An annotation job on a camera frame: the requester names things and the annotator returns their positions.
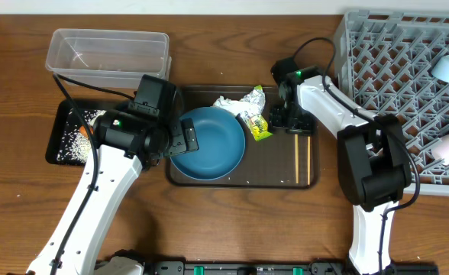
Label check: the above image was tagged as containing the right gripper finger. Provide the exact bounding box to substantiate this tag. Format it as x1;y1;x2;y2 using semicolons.
287;115;316;134
269;105;286;128

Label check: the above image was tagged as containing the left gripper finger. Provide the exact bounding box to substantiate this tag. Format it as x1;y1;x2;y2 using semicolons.
167;121;187;156
181;118;199;151

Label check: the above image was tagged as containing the wooden chopstick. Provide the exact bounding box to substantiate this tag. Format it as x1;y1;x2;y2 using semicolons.
306;136;312;186
294;134;299;184

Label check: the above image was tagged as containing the silver green snack wrapper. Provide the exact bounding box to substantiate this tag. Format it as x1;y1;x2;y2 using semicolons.
239;86;273;141

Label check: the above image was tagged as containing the dark blue plate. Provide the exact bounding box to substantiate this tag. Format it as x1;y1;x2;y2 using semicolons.
171;107;246;181

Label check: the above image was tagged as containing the white tissue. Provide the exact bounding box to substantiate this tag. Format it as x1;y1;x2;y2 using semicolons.
212;96;250;117

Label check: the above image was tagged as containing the orange carrot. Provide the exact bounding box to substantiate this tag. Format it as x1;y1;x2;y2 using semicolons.
79;126;88;138

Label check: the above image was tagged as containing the pile of white rice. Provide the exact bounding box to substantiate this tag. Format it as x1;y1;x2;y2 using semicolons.
55;108;92;166

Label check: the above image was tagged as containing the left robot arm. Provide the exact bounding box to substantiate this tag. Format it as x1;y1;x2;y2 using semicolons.
27;103;199;274

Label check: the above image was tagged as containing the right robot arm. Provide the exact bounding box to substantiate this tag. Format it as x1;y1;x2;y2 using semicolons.
270;59;412;274

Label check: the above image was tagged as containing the grey dishwasher rack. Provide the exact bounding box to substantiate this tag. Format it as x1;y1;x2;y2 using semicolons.
334;10;449;196

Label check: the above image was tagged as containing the brown serving tray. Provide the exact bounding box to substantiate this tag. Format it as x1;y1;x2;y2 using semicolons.
166;86;319;189

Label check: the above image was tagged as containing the clear plastic container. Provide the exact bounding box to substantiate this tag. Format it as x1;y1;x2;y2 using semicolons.
45;28;172;89

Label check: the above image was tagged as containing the black rectangular tray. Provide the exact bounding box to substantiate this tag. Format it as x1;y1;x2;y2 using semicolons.
45;99;128;166

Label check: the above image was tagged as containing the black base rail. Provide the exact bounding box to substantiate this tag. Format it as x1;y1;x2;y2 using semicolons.
94;260;439;275

